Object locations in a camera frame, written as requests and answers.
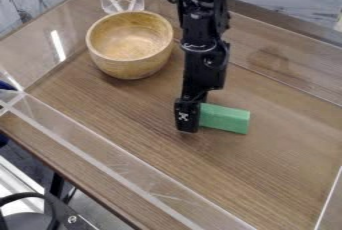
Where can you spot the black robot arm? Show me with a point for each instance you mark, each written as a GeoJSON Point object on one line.
{"type": "Point", "coordinates": [203, 20]}

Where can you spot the light brown wooden bowl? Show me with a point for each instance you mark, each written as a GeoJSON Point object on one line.
{"type": "Point", "coordinates": [130, 44]}

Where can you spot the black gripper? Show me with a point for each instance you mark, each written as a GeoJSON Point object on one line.
{"type": "Point", "coordinates": [203, 76]}

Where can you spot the black table leg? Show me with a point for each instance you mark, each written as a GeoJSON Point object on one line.
{"type": "Point", "coordinates": [57, 185]}

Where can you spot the clear acrylic tray wall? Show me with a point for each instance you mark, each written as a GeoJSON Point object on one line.
{"type": "Point", "coordinates": [105, 131]}

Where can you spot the green rectangular block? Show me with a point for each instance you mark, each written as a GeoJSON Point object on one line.
{"type": "Point", "coordinates": [223, 118]}

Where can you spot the black metal base plate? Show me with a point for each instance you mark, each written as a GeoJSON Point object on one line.
{"type": "Point", "coordinates": [63, 215]}

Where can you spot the blue object at edge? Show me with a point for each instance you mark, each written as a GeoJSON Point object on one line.
{"type": "Point", "coordinates": [6, 86]}

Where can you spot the clear acrylic corner bracket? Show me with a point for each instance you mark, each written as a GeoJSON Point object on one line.
{"type": "Point", "coordinates": [118, 6]}

